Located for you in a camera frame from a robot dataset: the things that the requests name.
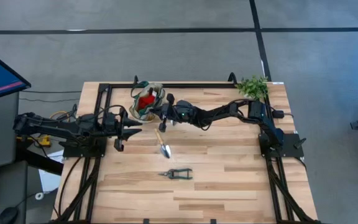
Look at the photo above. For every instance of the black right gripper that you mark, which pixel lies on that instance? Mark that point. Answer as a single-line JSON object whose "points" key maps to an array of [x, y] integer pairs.
{"points": [[182, 112]]}

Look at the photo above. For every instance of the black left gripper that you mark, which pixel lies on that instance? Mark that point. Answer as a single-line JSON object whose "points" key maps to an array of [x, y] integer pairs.
{"points": [[113, 124]]}

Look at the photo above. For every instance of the cream green-trimmed gardening bag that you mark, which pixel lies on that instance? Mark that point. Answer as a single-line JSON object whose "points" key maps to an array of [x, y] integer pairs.
{"points": [[138, 115]]}

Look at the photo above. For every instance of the red gardening glove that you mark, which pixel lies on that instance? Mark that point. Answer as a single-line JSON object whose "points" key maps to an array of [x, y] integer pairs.
{"points": [[146, 102]]}

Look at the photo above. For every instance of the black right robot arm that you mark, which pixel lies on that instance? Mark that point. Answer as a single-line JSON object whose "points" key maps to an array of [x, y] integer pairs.
{"points": [[216, 113]]}

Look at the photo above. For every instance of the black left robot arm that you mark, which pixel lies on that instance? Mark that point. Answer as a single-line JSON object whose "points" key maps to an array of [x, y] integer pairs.
{"points": [[51, 126]]}

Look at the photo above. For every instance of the yellow power strip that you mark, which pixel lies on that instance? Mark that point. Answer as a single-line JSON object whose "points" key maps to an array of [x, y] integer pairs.
{"points": [[44, 141]]}

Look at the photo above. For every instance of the black table clamp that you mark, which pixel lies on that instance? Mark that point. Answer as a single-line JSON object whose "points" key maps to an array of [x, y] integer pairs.
{"points": [[213, 221], [146, 221]]}

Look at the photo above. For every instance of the white paper sheet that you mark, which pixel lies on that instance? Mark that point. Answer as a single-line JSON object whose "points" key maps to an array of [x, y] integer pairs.
{"points": [[50, 180]]}

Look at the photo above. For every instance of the green plant in white pot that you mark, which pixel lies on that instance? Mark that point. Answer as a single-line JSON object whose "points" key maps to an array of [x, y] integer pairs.
{"points": [[253, 88]]}

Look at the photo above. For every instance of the black computer mouse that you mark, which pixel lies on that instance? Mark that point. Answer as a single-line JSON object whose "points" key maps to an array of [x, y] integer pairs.
{"points": [[7, 216]]}

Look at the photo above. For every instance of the black aluminium table frame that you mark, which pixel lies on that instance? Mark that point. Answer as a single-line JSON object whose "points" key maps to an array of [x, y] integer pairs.
{"points": [[197, 85]]}

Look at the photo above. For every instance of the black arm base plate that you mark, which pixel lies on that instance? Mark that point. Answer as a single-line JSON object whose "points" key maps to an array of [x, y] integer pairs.
{"points": [[291, 152], [73, 152]]}

